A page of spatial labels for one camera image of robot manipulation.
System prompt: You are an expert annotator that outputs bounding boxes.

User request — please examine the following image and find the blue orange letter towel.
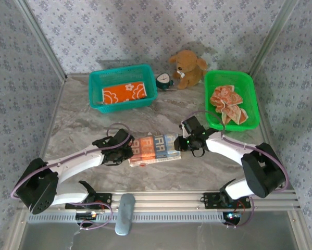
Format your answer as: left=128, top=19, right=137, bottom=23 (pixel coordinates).
left=128, top=133, right=182, bottom=167

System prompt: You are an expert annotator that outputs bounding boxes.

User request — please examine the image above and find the bright orange flower towel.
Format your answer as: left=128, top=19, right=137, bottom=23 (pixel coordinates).
left=102, top=81, right=148, bottom=106

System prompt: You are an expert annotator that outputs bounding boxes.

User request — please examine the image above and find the pale orange rabbit towel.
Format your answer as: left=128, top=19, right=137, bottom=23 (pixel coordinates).
left=209, top=85, right=249, bottom=125

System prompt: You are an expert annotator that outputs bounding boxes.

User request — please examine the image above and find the teal alarm clock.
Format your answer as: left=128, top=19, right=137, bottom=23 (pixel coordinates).
left=155, top=72, right=175, bottom=91

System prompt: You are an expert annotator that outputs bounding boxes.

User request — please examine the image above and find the teal plastic basket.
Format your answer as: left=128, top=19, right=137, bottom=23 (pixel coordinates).
left=89, top=64, right=158, bottom=114

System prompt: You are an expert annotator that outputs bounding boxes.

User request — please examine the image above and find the small circuit board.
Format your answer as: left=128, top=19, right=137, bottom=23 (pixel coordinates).
left=76, top=211, right=98, bottom=221
left=223, top=212, right=242, bottom=226

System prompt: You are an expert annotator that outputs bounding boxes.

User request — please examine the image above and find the brown teddy bear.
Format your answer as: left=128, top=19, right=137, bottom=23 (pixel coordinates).
left=168, top=49, right=208, bottom=91

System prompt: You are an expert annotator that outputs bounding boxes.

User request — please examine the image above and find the green plastic basket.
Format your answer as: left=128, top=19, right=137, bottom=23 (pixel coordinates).
left=204, top=69, right=259, bottom=131

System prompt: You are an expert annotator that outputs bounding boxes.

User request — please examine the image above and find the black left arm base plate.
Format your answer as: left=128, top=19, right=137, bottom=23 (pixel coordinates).
left=65, top=192, right=113, bottom=210

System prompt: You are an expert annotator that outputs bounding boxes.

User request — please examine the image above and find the aluminium front rail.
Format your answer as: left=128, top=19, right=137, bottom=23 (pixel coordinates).
left=17, top=190, right=301, bottom=212

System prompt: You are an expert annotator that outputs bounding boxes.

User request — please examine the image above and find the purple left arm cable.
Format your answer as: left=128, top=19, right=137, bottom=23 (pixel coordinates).
left=10, top=122, right=132, bottom=230

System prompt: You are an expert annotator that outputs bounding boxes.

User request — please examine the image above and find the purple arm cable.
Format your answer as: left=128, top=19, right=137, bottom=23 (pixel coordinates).
left=10, top=122, right=132, bottom=230
left=189, top=110, right=289, bottom=229

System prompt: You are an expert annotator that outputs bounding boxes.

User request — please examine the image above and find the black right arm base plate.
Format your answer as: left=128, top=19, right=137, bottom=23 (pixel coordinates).
left=202, top=191, right=252, bottom=210

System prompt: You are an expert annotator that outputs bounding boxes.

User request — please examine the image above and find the grey oval handle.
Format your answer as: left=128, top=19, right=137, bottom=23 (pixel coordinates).
left=115, top=194, right=135, bottom=236

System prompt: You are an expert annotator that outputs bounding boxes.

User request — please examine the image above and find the grey slotted cable duct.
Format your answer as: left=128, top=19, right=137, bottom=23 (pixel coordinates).
left=28, top=210, right=226, bottom=224

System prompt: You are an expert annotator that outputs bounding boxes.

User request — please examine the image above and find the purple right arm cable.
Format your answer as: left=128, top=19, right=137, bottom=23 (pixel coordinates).
left=189, top=110, right=289, bottom=229

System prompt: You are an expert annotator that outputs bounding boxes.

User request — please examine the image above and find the aluminium corner post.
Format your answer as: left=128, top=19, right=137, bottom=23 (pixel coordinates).
left=15, top=0, right=68, bottom=81
left=249, top=0, right=299, bottom=76

